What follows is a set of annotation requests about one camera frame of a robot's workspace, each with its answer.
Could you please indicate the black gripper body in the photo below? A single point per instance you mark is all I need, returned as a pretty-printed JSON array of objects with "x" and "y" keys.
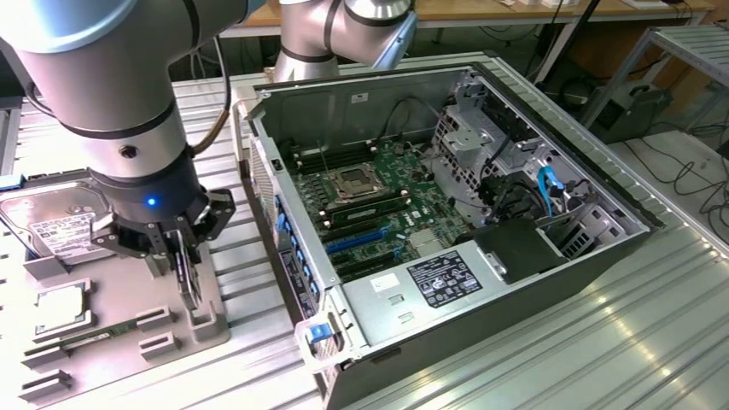
[{"x": 153, "y": 200}]

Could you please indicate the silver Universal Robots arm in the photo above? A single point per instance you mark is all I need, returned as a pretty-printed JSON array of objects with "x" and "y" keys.
[{"x": 108, "y": 85}]

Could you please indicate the silver hard disk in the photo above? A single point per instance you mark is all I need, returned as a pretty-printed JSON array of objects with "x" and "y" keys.
[{"x": 50, "y": 222}]

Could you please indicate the grey parts rack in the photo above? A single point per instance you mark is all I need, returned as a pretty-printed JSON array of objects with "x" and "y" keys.
[{"x": 113, "y": 307}]

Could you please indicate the silver CPU chip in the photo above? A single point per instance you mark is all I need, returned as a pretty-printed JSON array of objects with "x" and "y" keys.
[{"x": 60, "y": 309}]

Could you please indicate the installed green RAM stick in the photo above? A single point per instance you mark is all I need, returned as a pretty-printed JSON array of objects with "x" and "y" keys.
[{"x": 356, "y": 214}]

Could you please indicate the CPU socket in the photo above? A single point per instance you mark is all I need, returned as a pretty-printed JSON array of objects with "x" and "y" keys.
[{"x": 353, "y": 181}]

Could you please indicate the blue expansion slot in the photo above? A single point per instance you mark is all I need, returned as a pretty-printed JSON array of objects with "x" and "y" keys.
[{"x": 356, "y": 240}]

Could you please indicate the black expansion slot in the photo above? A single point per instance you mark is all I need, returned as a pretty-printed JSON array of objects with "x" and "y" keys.
[{"x": 361, "y": 260}]

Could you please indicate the green motherboard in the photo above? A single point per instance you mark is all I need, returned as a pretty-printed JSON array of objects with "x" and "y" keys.
[{"x": 398, "y": 188}]

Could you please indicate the blue case latch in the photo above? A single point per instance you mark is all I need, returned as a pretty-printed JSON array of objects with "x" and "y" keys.
[{"x": 317, "y": 333}]

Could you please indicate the silver chipset heatsink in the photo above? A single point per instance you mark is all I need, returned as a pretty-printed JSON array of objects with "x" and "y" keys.
[{"x": 427, "y": 241}]

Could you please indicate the grey power supply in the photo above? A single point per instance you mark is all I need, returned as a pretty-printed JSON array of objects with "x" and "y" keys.
[{"x": 433, "y": 290}]

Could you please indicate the silver drive cage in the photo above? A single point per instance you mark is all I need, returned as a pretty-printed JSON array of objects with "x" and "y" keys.
[{"x": 466, "y": 141}]

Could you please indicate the black plastic shroud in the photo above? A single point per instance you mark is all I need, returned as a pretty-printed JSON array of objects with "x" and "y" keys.
[{"x": 514, "y": 250}]

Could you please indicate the black open PC case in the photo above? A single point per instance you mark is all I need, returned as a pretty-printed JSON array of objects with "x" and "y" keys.
[{"x": 569, "y": 179}]

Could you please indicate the wooden desk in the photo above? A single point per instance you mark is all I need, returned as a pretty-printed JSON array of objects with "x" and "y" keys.
[{"x": 466, "y": 13}]

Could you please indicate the black box device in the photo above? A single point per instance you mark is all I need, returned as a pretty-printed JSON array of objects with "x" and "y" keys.
[{"x": 629, "y": 113}]

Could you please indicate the metal slat shelf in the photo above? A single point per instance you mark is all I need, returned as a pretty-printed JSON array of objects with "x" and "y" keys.
[{"x": 691, "y": 72}]

